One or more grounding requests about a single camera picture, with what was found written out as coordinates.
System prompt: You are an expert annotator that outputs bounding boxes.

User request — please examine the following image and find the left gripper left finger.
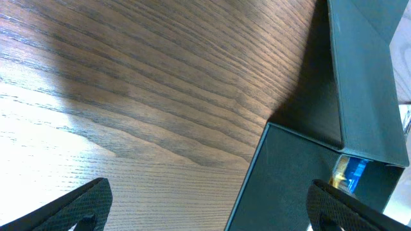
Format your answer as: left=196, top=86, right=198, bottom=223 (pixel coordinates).
left=1, top=178, right=113, bottom=231

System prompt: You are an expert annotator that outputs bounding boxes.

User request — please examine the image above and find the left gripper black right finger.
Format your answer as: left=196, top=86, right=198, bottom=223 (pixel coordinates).
left=306, top=179, right=410, bottom=231

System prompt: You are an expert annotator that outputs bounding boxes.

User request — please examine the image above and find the blue snack bar wrapper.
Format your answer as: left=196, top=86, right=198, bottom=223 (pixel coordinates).
left=343, top=157, right=369, bottom=194

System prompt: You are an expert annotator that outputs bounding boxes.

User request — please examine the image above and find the black gift box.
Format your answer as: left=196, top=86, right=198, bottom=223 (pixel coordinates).
left=226, top=0, right=409, bottom=230

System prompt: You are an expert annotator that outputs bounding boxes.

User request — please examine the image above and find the yellow nut snack bag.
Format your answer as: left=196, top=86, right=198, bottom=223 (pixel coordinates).
left=329, top=156, right=349, bottom=192

